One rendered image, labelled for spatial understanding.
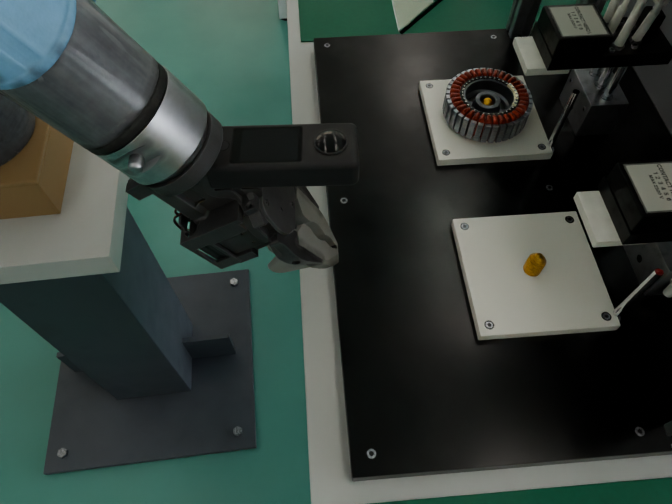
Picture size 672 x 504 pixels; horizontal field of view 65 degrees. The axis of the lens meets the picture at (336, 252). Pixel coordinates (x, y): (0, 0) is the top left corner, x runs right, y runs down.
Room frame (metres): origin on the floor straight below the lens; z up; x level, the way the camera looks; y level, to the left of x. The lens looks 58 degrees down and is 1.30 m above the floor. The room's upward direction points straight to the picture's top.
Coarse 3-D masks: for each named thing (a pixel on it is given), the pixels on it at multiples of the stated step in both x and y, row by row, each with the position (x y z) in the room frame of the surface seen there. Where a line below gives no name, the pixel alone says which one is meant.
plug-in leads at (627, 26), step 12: (612, 0) 0.57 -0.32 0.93; (624, 0) 0.55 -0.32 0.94; (660, 0) 0.57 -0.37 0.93; (612, 12) 0.57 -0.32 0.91; (624, 12) 0.54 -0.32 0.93; (636, 12) 0.53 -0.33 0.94; (648, 12) 0.57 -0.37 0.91; (660, 12) 0.57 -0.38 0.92; (612, 24) 0.55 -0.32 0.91; (624, 24) 0.53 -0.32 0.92; (648, 24) 0.53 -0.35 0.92; (660, 24) 0.56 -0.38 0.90; (624, 36) 0.52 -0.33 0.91; (636, 36) 0.53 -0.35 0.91
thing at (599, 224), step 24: (624, 168) 0.32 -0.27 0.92; (648, 168) 0.32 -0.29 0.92; (600, 192) 0.33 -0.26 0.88; (624, 192) 0.30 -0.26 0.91; (648, 192) 0.30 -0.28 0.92; (600, 216) 0.30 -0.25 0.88; (624, 216) 0.29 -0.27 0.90; (648, 216) 0.27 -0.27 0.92; (600, 240) 0.27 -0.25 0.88; (624, 240) 0.27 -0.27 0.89; (648, 240) 0.27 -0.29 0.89
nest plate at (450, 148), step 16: (432, 80) 0.61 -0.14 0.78; (448, 80) 0.61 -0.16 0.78; (432, 96) 0.57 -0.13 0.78; (432, 112) 0.54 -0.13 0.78; (432, 128) 0.51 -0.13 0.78; (448, 128) 0.51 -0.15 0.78; (528, 128) 0.51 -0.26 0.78; (432, 144) 0.49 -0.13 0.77; (448, 144) 0.48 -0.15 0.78; (464, 144) 0.48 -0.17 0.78; (480, 144) 0.48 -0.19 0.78; (496, 144) 0.48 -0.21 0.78; (512, 144) 0.48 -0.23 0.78; (528, 144) 0.48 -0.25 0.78; (544, 144) 0.48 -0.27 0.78; (448, 160) 0.46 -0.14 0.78; (464, 160) 0.46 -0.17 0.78; (480, 160) 0.46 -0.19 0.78; (496, 160) 0.46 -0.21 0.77; (512, 160) 0.47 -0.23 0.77
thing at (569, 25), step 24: (552, 24) 0.54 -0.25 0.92; (576, 24) 0.54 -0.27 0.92; (600, 24) 0.54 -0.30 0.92; (528, 48) 0.55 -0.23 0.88; (552, 48) 0.52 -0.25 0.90; (576, 48) 0.51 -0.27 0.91; (600, 48) 0.51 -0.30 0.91; (624, 48) 0.53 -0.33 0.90; (648, 48) 0.53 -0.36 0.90; (528, 72) 0.51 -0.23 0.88; (552, 72) 0.51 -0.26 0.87; (624, 72) 0.52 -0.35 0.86
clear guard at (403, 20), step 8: (392, 0) 0.44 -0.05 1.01; (400, 0) 0.44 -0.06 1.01; (408, 0) 0.43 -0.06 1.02; (416, 0) 0.42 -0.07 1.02; (424, 0) 0.41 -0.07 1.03; (432, 0) 0.41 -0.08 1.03; (440, 0) 0.40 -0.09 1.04; (400, 8) 0.43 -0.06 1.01; (408, 8) 0.42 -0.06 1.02; (416, 8) 0.41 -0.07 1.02; (424, 8) 0.40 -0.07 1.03; (432, 8) 0.40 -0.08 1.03; (400, 16) 0.42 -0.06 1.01; (408, 16) 0.41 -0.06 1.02; (416, 16) 0.40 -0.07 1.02; (400, 24) 0.41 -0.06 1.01; (408, 24) 0.40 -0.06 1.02; (400, 32) 0.40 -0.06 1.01
